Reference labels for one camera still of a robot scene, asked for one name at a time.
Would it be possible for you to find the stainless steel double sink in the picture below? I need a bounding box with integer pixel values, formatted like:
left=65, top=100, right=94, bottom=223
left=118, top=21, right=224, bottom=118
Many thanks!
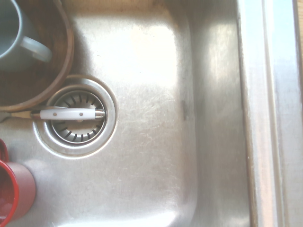
left=0, top=0, right=303, bottom=227

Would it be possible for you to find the metal sink drain strainer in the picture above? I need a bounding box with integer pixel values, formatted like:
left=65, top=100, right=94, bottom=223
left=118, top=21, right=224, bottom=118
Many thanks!
left=33, top=76, right=118, bottom=158

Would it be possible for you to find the brown wooden bowl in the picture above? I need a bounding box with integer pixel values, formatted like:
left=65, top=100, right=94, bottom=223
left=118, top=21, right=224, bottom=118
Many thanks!
left=0, top=0, right=75, bottom=112

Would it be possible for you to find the red mug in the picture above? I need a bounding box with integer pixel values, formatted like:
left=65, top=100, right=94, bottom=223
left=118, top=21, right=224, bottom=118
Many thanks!
left=0, top=139, right=37, bottom=221

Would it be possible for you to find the grey ceramic mug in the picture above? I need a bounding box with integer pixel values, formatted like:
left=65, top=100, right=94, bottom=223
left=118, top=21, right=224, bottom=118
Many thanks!
left=0, top=0, right=53, bottom=72

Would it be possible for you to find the white-handled metal cutlery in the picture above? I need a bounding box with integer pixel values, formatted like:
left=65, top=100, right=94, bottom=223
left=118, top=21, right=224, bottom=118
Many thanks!
left=0, top=107, right=106, bottom=124

